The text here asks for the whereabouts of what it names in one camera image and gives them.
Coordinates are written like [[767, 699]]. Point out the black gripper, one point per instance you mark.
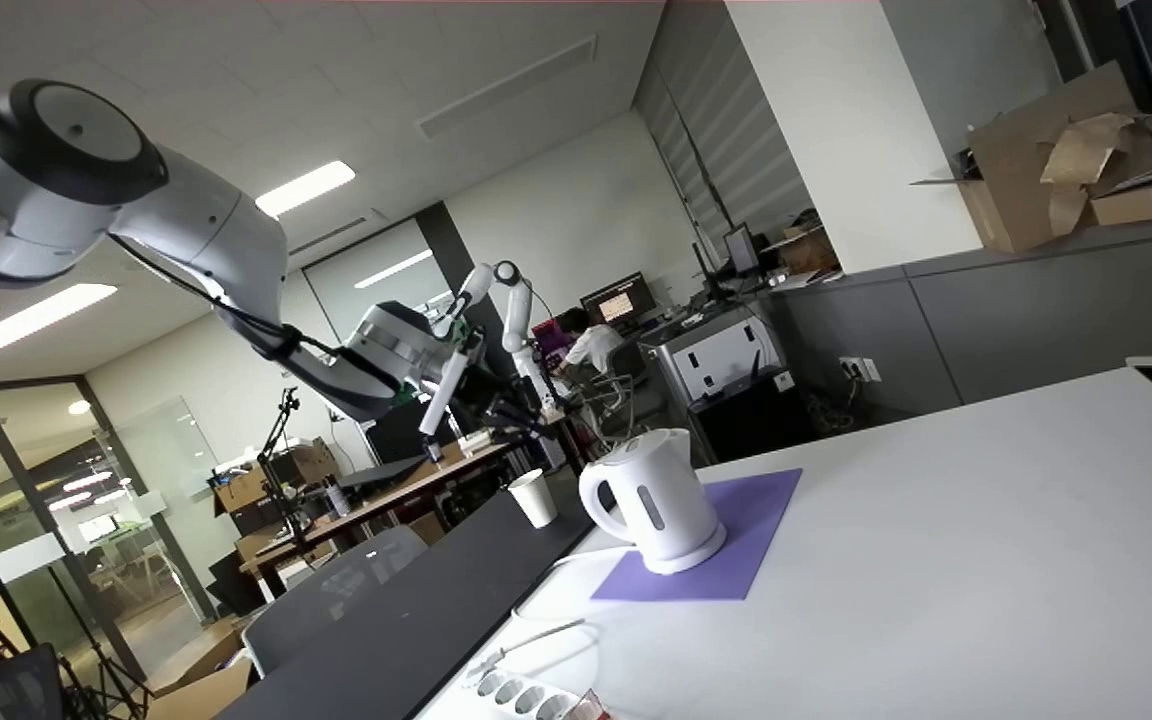
[[498, 408]]

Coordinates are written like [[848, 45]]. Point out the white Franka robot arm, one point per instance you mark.
[[82, 173]]

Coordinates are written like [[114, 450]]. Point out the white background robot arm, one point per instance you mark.
[[513, 312]]

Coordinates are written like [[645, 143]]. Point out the white electric kettle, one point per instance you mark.
[[651, 503]]

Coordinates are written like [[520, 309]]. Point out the white paper cup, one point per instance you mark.
[[532, 503]]

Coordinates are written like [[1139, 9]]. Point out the person in white shirt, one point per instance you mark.
[[595, 344]]

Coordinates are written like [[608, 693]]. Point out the long wooden table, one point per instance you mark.
[[379, 496]]

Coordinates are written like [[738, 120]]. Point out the white printer box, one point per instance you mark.
[[722, 354]]

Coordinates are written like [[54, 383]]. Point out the purple mat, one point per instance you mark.
[[738, 540]]

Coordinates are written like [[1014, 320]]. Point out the dark gray partition panel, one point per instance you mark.
[[402, 620]]

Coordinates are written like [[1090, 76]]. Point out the white power strip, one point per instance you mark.
[[531, 693]]

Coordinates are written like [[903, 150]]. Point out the small ceiling light panel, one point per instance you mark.
[[308, 185]]

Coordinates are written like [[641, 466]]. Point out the open floor cardboard box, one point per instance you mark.
[[208, 683]]

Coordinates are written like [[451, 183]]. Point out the gray low cabinet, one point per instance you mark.
[[1002, 324]]

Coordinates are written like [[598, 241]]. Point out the long ceiling light panel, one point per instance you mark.
[[16, 324]]

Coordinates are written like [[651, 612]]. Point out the large open cardboard box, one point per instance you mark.
[[1023, 173]]

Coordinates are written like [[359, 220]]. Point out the crumpled brown cardboard piece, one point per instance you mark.
[[1090, 147]]

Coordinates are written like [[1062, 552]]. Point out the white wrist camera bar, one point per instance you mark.
[[442, 392]]

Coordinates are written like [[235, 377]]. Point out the white wall outlet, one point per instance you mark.
[[867, 369]]

